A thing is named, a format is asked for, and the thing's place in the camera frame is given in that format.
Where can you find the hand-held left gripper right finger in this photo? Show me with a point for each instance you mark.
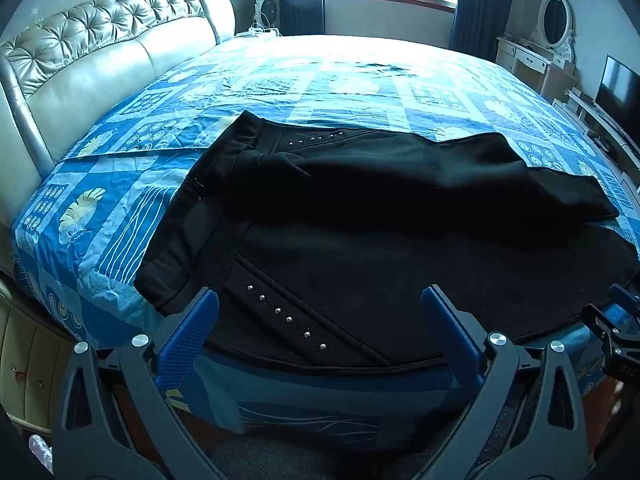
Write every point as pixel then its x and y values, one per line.
pixel 452 335

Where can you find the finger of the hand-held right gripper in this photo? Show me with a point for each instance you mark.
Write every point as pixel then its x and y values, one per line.
pixel 612 332
pixel 625 296

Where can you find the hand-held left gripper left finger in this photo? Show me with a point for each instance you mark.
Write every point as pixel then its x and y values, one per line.
pixel 187 340

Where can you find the black pants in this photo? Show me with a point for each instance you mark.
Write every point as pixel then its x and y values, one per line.
pixel 350 235

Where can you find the blue patterned bedspread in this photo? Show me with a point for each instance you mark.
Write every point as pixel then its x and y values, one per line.
pixel 100 240

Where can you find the beige bedside cabinet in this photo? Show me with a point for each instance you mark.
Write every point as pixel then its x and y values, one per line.
pixel 30 360

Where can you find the white television stand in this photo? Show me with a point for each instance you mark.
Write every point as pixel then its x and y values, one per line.
pixel 600 130

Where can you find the black flat television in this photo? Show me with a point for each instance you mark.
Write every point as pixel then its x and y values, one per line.
pixel 620 92

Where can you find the white dressing table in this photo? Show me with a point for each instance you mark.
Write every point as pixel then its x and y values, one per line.
pixel 530 67

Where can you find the white oval vanity mirror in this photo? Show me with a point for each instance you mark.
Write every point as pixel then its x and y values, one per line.
pixel 554 22

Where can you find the grey tufted leather headboard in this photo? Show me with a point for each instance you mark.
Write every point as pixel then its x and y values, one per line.
pixel 100 65

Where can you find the white desk fan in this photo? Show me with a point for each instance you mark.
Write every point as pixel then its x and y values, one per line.
pixel 266 12

